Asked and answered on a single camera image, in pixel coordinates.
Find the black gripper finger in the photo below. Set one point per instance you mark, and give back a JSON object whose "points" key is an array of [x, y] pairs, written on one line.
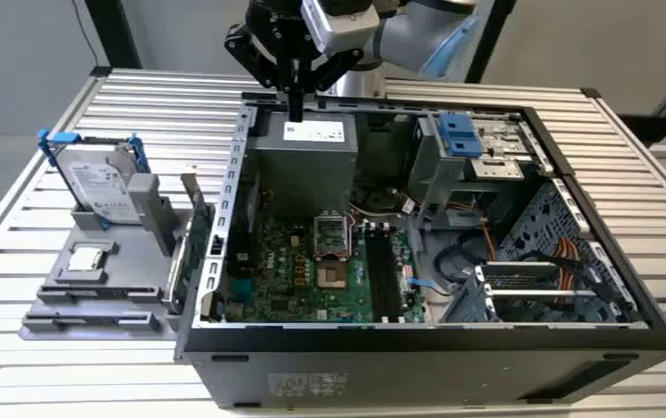
{"points": [[333, 69], [254, 56]]}

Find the RAM stick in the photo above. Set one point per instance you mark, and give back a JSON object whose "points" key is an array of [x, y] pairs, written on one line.
{"points": [[94, 322], [101, 289]]}

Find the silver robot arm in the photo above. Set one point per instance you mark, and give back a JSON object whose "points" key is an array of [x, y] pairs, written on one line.
{"points": [[402, 39]]}

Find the black RAM slot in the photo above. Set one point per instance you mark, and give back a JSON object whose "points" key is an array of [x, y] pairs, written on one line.
{"points": [[386, 274], [372, 274], [378, 274]]}

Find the grey power supply unit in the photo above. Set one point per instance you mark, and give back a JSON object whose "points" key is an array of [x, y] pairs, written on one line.
{"points": [[304, 174]]}

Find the blue drive bay latch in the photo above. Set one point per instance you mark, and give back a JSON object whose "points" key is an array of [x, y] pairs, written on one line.
{"points": [[457, 139]]}

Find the metal optical drive bay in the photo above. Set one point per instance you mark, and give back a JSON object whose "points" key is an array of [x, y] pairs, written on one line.
{"points": [[496, 170]]}

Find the hard disk in blue carrier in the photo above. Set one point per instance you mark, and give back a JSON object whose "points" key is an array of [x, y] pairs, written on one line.
{"points": [[97, 183]]}

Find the green graphics card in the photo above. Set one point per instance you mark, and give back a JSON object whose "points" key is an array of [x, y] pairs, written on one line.
{"points": [[196, 235]]}

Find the CPU socket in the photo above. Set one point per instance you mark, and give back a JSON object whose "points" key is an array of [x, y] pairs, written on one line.
{"points": [[333, 274]]}

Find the grey parts rack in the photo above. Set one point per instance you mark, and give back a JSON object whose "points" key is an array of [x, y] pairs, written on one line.
{"points": [[129, 257]]}

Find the green Dell motherboard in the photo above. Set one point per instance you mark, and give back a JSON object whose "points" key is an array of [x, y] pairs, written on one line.
{"points": [[338, 305]]}

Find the silver CPU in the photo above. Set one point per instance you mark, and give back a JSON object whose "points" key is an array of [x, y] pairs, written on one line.
{"points": [[86, 259]]}

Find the metal disk bay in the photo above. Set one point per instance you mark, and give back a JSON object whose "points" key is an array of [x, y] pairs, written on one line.
{"points": [[518, 272]]}

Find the black open PC case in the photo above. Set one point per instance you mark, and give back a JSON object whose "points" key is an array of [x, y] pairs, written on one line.
{"points": [[368, 374]]}

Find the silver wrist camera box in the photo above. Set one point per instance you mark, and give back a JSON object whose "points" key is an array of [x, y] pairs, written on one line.
{"points": [[338, 26]]}

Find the black frame post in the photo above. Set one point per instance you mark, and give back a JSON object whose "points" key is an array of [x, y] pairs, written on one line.
{"points": [[114, 35], [496, 43]]}

